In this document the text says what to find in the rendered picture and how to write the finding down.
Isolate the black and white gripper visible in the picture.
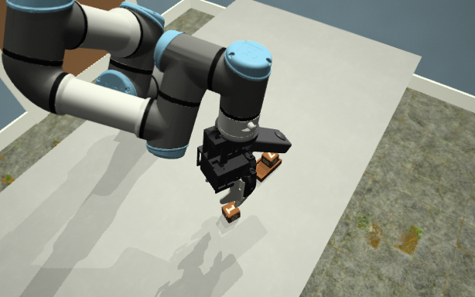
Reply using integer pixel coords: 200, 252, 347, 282
196, 117, 259, 208

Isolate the brown number cube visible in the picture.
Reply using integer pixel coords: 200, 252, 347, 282
261, 152, 279, 168
221, 202, 241, 223

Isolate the orange wooden tray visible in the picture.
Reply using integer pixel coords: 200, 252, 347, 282
255, 158, 282, 182

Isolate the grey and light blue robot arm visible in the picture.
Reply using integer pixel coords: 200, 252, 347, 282
2, 0, 272, 159

